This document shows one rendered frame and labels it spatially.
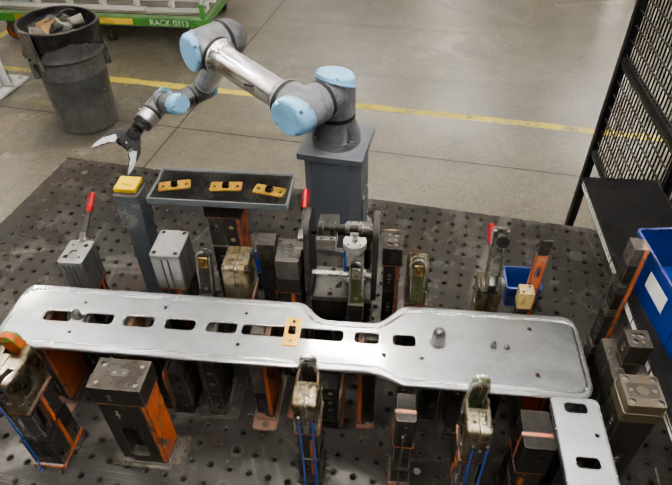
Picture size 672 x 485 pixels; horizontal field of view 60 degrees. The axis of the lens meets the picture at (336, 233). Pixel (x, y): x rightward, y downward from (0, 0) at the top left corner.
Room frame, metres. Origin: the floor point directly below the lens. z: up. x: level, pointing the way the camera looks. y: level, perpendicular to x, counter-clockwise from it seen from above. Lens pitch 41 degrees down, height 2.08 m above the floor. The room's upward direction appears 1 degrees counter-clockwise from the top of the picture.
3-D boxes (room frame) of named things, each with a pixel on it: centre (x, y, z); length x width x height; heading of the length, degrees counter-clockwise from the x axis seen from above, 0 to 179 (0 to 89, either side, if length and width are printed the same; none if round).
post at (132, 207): (1.27, 0.56, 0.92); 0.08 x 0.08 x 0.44; 83
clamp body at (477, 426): (0.63, -0.27, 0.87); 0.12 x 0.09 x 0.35; 173
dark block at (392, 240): (1.06, -0.14, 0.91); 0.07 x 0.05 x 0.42; 173
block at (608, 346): (0.78, -0.62, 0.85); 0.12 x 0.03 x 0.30; 173
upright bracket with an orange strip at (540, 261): (0.97, -0.47, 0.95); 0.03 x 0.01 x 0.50; 83
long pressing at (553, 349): (0.87, 0.13, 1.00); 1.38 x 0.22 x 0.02; 83
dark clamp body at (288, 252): (1.08, 0.12, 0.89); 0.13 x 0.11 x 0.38; 173
